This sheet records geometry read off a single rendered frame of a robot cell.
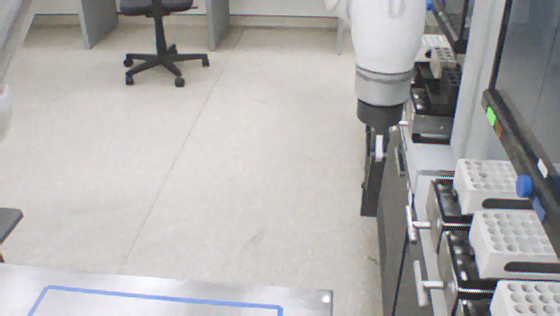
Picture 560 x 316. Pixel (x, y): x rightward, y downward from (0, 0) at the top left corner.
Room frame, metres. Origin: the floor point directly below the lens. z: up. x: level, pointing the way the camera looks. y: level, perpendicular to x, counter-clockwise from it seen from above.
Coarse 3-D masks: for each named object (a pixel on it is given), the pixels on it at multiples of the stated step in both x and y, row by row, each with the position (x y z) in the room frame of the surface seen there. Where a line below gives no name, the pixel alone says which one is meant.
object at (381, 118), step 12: (360, 108) 0.73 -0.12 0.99; (372, 108) 0.71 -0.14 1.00; (384, 108) 0.71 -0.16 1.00; (396, 108) 0.71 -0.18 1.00; (360, 120) 0.73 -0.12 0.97; (372, 120) 0.71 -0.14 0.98; (384, 120) 0.71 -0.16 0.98; (396, 120) 0.72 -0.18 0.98; (372, 132) 0.72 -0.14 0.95; (384, 132) 0.71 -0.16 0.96; (372, 144) 0.71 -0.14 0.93; (384, 144) 0.71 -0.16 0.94
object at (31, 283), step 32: (0, 288) 0.50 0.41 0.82; (32, 288) 0.51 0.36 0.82; (64, 288) 0.51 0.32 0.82; (96, 288) 0.51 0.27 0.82; (128, 288) 0.51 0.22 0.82; (160, 288) 0.51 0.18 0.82; (192, 288) 0.51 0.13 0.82; (224, 288) 0.51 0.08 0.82; (256, 288) 0.51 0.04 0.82; (288, 288) 0.51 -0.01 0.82
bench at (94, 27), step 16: (80, 0) 3.77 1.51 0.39; (96, 0) 4.03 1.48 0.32; (112, 0) 4.33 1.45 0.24; (208, 0) 3.67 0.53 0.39; (224, 0) 4.12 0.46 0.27; (80, 16) 3.77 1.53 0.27; (96, 16) 3.98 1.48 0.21; (112, 16) 4.28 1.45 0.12; (208, 16) 3.67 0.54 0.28; (224, 16) 4.09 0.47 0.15; (96, 32) 3.93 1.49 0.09; (208, 32) 3.67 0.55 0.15; (224, 32) 4.05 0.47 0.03
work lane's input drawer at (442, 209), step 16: (432, 192) 0.77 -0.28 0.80; (448, 192) 0.74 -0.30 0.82; (432, 208) 0.75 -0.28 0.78; (448, 208) 0.70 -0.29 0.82; (416, 224) 0.73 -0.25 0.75; (432, 224) 0.72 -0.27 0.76; (448, 224) 0.67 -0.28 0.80; (464, 224) 0.67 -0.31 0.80; (416, 240) 0.69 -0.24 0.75; (432, 240) 0.70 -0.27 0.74
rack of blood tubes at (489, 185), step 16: (464, 160) 0.77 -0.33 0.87; (480, 160) 0.77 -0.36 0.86; (496, 160) 0.77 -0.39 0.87; (464, 176) 0.72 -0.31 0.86; (480, 176) 0.73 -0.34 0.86; (496, 176) 0.73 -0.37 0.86; (512, 176) 0.73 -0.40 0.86; (464, 192) 0.70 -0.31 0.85; (480, 192) 0.68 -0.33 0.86; (496, 192) 0.68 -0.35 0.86; (512, 192) 0.67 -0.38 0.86; (464, 208) 0.68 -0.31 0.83; (480, 208) 0.68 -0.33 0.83; (496, 208) 0.68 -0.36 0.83; (512, 208) 0.70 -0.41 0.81; (528, 208) 0.70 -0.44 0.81
